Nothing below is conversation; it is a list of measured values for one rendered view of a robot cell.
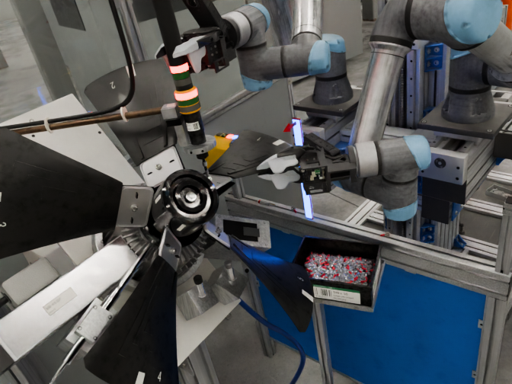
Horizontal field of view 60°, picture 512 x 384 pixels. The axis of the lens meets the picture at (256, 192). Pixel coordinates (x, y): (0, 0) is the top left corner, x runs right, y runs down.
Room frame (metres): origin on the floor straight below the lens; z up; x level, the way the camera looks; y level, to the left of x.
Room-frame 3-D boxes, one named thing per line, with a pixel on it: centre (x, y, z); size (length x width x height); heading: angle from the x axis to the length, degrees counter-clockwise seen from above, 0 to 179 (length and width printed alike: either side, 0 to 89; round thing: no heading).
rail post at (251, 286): (1.34, 0.08, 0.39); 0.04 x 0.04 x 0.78; 46
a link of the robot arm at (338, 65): (1.60, -0.35, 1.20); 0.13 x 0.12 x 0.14; 72
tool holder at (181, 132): (0.85, 0.11, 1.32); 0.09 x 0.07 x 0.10; 81
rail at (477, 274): (1.04, -0.23, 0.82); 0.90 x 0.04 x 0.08; 46
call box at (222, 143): (1.31, 0.06, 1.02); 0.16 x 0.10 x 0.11; 46
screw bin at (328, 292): (0.87, -0.17, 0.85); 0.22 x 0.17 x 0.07; 62
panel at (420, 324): (1.04, -0.23, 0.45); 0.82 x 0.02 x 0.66; 46
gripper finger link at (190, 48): (0.85, 0.07, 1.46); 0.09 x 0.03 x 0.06; 155
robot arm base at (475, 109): (1.23, -0.69, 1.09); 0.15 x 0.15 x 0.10
